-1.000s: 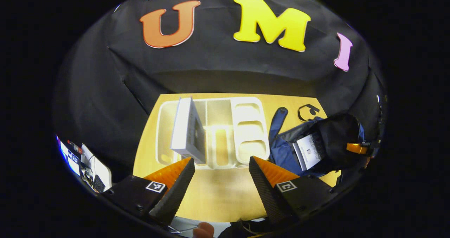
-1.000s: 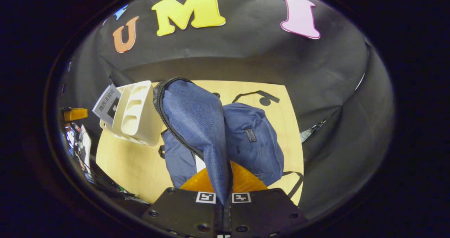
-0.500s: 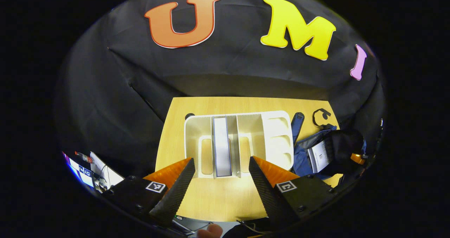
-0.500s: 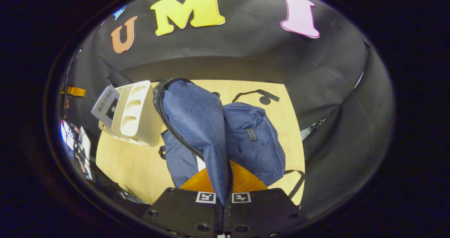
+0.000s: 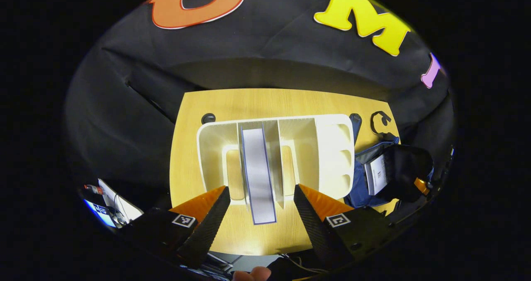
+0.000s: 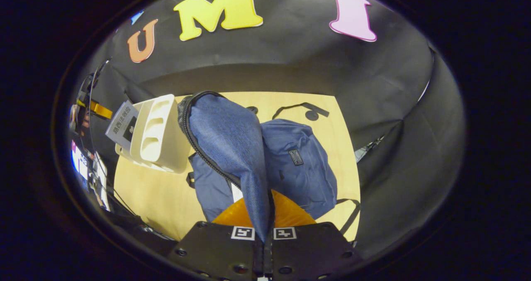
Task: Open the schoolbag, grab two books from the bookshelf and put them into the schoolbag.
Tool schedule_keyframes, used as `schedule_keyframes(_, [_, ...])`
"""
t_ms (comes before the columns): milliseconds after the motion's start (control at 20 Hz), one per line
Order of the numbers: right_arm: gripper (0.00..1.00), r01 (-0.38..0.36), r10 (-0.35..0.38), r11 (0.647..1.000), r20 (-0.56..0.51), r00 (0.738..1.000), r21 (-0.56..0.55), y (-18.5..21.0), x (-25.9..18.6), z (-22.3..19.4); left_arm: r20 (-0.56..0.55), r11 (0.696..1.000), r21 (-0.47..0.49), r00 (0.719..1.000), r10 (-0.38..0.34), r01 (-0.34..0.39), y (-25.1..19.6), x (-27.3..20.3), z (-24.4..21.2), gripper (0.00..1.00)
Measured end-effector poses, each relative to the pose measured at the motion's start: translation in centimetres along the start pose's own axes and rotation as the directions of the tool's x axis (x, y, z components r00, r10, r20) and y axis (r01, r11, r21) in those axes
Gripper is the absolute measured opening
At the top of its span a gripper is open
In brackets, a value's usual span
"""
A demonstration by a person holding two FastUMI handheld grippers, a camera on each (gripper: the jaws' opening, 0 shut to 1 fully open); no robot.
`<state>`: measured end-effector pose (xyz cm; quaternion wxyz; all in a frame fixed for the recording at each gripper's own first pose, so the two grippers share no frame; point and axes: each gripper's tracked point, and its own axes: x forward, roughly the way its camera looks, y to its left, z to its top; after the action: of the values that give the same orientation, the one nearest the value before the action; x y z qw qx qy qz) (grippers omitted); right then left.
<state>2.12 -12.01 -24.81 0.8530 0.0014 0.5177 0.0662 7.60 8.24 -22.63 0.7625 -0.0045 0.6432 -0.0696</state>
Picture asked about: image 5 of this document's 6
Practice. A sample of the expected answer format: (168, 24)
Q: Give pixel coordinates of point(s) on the white book with patterned cover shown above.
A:
(376, 175)

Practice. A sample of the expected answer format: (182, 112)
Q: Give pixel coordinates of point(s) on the blue schoolbag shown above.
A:
(356, 181)

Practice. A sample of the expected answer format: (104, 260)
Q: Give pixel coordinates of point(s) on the black backdrop cloth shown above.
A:
(269, 65)

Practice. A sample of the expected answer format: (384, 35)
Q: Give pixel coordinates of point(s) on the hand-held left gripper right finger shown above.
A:
(317, 235)

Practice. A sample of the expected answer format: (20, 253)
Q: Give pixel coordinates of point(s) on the white bookshelf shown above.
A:
(332, 156)

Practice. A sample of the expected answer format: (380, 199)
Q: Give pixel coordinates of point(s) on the white book with blue edges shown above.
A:
(258, 177)

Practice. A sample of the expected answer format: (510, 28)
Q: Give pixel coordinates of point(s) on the small red object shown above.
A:
(93, 189)

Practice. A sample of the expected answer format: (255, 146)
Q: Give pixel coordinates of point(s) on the black table grommet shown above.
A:
(208, 118)

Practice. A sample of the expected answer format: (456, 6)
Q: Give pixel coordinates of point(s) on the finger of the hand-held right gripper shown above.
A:
(421, 185)

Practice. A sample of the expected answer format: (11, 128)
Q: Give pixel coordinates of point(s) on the computer monitor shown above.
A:
(99, 212)

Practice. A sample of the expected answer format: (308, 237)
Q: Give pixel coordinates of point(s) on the white side table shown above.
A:
(124, 204)

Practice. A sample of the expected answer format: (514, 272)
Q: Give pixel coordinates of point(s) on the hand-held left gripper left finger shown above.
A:
(209, 231)

